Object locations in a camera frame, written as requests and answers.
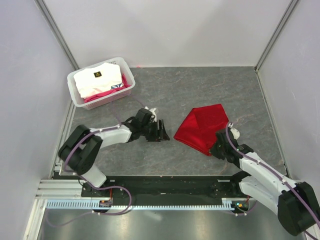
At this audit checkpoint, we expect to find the white folded shirt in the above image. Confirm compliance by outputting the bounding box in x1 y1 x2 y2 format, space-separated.
73 62 122 99

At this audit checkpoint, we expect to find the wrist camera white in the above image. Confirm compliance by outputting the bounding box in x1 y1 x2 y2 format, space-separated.
144 106 159 119
228 122 240 140

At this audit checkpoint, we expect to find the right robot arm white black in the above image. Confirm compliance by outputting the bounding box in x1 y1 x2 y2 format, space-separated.
210 127 320 236

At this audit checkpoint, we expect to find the white slotted cable duct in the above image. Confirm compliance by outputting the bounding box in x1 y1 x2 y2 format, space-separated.
46 199 235 211

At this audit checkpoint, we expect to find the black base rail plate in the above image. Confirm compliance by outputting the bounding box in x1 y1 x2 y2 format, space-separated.
65 175 247 207

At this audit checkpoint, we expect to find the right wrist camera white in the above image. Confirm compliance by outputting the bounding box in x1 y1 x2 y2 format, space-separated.
228 122 240 140

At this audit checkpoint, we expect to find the white plastic basket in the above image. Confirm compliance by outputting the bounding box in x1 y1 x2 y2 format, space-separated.
67 57 136 110

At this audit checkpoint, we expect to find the pink folded towel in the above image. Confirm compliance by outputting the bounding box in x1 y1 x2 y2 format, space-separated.
84 74 131 103

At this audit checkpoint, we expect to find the aluminium frame rail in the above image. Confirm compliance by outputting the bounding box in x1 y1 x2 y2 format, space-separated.
34 178 86 201

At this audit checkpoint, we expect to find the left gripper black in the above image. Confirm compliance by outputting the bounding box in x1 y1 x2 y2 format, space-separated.
140 119 169 142

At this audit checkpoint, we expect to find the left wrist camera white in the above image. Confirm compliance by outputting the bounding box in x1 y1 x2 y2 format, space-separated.
144 106 159 119

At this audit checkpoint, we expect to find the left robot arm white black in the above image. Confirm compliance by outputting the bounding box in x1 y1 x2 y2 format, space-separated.
58 107 170 197

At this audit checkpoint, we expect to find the red cloth napkin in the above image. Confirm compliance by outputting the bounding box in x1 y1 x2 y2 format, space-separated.
173 104 229 156

